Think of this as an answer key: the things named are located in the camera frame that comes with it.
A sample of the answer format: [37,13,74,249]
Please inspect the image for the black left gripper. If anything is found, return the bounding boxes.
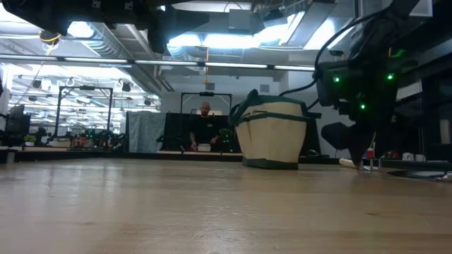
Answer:
[1,0,211,54]

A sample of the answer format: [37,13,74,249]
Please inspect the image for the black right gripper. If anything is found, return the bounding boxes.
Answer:
[316,59,407,167]

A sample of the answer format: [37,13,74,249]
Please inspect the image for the cream and green gardening bag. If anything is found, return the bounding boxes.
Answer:
[228,89,322,171]

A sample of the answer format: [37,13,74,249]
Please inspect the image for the long ceiling light strip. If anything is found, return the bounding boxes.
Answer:
[0,54,317,73]

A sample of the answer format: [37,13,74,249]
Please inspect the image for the grey ceiling box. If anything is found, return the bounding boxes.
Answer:
[227,8,254,31]

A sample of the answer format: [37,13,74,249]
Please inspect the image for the grey curtain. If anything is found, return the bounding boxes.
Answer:
[125,111,167,153]

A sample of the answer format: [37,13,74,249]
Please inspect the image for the person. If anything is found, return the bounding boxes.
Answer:
[189,101,222,152]

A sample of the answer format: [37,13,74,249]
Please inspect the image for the narrow black rig frame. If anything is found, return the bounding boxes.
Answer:
[179,91,233,114]

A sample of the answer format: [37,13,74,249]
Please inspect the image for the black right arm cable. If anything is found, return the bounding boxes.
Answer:
[278,8,389,98]

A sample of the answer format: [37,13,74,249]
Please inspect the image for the wide black rig frame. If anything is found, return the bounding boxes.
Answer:
[54,85,114,149]

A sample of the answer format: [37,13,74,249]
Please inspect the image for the black aluminium table frame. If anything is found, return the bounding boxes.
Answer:
[0,150,452,174]

